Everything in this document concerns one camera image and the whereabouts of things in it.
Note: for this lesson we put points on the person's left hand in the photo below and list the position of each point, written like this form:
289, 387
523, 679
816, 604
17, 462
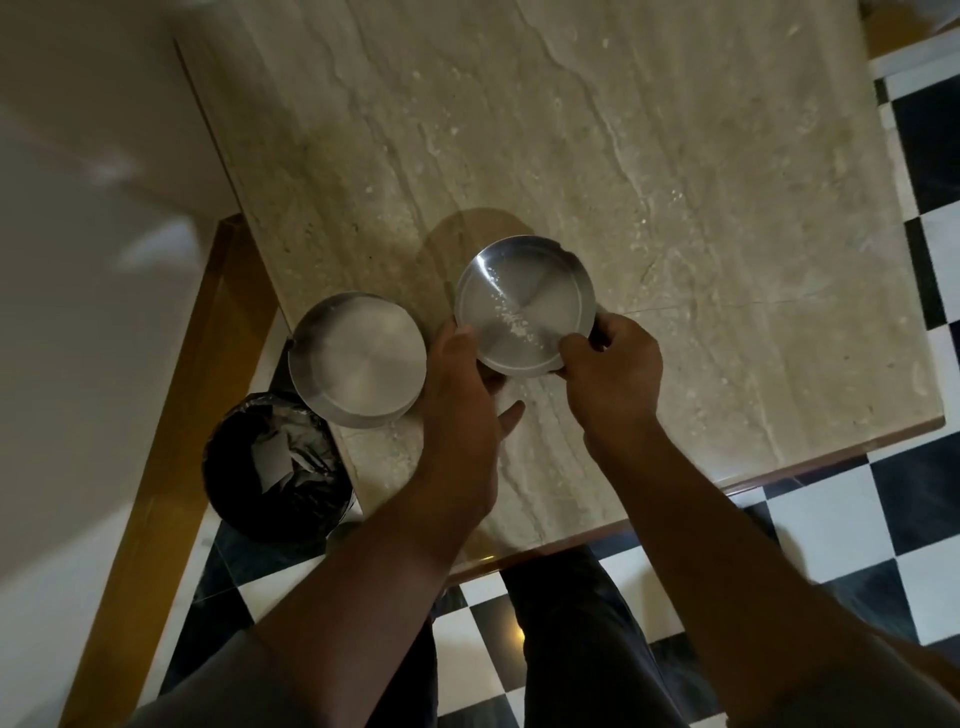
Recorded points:
457, 427

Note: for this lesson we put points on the person's right hand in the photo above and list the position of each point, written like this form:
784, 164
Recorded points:
615, 390

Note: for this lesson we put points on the person's right thumb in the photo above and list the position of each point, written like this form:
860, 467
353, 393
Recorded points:
576, 351

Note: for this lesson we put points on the person's left thumb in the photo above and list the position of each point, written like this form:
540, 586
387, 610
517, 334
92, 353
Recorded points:
510, 420

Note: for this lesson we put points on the steel ashtray with white crumbs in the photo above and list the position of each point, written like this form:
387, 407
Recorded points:
525, 300

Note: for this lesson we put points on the person's right forearm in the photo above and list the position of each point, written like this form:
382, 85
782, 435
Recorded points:
735, 570

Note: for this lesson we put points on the person's left forearm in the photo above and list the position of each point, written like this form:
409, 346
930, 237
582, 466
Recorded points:
352, 600

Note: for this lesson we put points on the white crumbs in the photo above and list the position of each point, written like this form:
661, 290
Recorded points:
514, 321

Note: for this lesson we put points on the empty steel ashtray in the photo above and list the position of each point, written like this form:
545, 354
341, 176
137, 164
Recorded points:
356, 360

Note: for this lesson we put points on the dark trousers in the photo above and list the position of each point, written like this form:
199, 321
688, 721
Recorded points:
577, 645

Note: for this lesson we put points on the black lined waste bin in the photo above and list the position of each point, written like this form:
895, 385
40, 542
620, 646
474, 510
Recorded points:
274, 469

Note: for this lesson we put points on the wooden door frame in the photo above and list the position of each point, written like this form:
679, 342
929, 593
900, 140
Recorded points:
172, 480

